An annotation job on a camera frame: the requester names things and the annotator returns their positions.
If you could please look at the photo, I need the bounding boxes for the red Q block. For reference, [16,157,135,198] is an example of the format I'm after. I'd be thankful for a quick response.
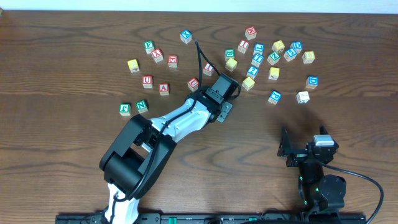
[168,55,178,68]

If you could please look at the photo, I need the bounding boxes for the blue L block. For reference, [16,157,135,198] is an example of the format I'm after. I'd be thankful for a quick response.
[253,43,264,55]

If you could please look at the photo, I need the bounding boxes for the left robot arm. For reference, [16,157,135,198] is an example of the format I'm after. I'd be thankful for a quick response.
[99,85,240,223]

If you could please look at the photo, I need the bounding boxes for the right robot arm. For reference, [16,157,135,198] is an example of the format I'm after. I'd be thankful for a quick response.
[277,126,346,222]

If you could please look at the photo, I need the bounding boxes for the yellow S block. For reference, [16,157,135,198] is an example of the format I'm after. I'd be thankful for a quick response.
[242,77,255,91]

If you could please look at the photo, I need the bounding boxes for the red U block centre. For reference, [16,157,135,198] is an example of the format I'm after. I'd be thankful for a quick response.
[187,78,199,92]

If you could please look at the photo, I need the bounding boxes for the red u block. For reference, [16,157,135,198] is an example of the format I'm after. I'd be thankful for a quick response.
[142,75,154,88]
[187,78,199,92]

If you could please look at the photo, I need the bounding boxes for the red I block centre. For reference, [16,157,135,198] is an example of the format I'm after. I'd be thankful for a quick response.
[203,63,214,77]

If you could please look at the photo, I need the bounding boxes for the red i block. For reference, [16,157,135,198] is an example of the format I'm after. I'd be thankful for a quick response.
[238,40,249,54]
[203,63,214,77]

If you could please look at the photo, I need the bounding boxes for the plain L block green 7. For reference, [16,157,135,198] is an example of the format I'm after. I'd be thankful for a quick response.
[296,91,310,104]

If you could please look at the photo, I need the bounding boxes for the blue 2 block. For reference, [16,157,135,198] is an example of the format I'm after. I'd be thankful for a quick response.
[246,66,259,80]

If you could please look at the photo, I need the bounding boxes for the yellow block centre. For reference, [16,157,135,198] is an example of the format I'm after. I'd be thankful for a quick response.
[225,58,238,72]

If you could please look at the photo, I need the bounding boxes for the blue P block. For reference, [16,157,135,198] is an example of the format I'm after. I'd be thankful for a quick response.
[268,90,282,105]

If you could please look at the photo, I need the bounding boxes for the blue D block lower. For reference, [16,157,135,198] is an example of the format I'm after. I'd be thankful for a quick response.
[305,76,319,89]

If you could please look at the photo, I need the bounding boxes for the blue d block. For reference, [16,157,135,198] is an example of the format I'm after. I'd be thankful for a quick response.
[305,76,319,89]
[290,41,303,54]

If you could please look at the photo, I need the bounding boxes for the green B block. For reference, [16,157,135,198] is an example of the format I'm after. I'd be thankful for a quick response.
[224,49,236,61]

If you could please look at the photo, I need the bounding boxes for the red A block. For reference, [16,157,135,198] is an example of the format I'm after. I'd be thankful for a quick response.
[159,83,170,96]

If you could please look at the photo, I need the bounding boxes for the blue T block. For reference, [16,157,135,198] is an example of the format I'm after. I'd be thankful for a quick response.
[251,54,264,67]

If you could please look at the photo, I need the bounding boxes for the red I block upper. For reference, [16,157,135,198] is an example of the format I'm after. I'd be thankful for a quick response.
[238,40,249,54]

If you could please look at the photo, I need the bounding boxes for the green Z block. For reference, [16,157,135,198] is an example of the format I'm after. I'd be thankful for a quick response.
[267,52,280,65]

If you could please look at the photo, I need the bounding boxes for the green N block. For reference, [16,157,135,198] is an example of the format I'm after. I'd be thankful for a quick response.
[135,100,148,114]

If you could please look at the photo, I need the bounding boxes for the red U block left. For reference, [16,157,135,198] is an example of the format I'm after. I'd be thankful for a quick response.
[142,75,154,88]

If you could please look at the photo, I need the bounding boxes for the yellow B block far right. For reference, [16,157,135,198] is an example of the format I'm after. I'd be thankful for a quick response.
[302,51,315,64]

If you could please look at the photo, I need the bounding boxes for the red M block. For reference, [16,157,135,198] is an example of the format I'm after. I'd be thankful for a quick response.
[245,26,257,40]

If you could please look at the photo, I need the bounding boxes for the blue X block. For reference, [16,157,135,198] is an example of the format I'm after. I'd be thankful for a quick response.
[180,30,192,44]

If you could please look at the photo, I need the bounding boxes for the red X block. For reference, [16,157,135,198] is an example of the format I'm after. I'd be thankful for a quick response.
[151,49,164,63]

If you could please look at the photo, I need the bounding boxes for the yellow block upper right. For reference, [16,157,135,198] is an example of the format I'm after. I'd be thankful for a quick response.
[272,40,285,54]

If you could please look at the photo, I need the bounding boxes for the blue 5 block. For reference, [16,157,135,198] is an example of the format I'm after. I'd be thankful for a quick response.
[284,49,297,62]

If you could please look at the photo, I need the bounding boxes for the blue D block upper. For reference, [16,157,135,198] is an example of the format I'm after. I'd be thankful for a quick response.
[290,41,303,54]

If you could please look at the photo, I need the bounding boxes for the green J block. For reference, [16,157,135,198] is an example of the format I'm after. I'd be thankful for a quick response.
[119,103,131,116]

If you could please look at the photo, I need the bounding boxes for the green F block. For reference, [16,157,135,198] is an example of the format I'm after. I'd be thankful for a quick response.
[144,40,155,54]

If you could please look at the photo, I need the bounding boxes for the yellow block far left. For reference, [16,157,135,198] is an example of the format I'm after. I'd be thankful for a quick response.
[127,59,140,73]

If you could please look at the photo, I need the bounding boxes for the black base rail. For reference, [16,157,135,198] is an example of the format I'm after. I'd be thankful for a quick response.
[55,212,367,224]

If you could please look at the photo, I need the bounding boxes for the left black cable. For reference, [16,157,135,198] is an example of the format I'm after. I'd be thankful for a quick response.
[108,39,221,223]

